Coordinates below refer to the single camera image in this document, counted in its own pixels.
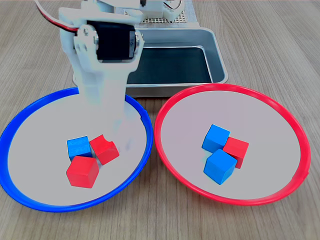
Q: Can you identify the red cube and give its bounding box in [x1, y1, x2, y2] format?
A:
[222, 136, 250, 170]
[89, 134, 120, 166]
[65, 155, 100, 189]

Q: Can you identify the blue cube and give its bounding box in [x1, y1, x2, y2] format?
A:
[203, 148, 238, 186]
[201, 124, 231, 153]
[66, 135, 93, 163]

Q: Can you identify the black tray mat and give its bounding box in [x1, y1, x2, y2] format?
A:
[126, 46, 213, 85]

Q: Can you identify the steel tray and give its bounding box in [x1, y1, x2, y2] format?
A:
[72, 27, 229, 98]

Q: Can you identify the blue-rimmed white plate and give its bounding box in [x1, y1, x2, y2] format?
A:
[0, 86, 154, 213]

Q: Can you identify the red-rimmed white plate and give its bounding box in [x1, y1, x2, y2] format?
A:
[153, 83, 312, 207]

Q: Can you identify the red black white servo cable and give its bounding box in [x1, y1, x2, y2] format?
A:
[33, 0, 79, 38]

